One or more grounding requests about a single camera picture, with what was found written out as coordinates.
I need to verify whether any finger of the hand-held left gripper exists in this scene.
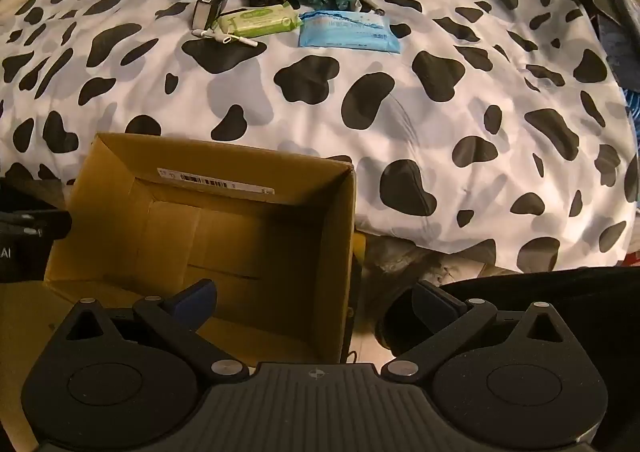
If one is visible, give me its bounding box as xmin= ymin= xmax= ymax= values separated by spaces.
xmin=0 ymin=209 xmax=72 ymax=240

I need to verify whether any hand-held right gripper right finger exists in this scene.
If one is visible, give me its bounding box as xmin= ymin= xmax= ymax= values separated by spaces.
xmin=382 ymin=279 xmax=583 ymax=380

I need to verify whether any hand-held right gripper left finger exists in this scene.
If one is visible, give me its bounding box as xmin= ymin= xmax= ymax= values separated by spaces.
xmin=50 ymin=279 xmax=248 ymax=378

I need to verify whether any brown cardboard box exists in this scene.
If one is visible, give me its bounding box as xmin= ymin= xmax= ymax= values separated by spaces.
xmin=44 ymin=132 xmax=358 ymax=364

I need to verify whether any black rectangular device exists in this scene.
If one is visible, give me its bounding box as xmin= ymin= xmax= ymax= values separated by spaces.
xmin=191 ymin=0 xmax=236 ymax=29

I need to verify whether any blue wet wipes packet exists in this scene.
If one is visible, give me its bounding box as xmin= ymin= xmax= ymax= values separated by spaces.
xmin=298 ymin=10 xmax=402 ymax=53

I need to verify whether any green wet wipes packet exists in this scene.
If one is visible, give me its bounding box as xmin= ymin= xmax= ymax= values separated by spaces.
xmin=216 ymin=2 xmax=304 ymax=39

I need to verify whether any cow print blanket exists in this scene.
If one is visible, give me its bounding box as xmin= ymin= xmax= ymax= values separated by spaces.
xmin=0 ymin=0 xmax=638 ymax=278

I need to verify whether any blue striped cloth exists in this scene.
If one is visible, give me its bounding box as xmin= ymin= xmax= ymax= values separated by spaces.
xmin=622 ymin=87 xmax=640 ymax=133

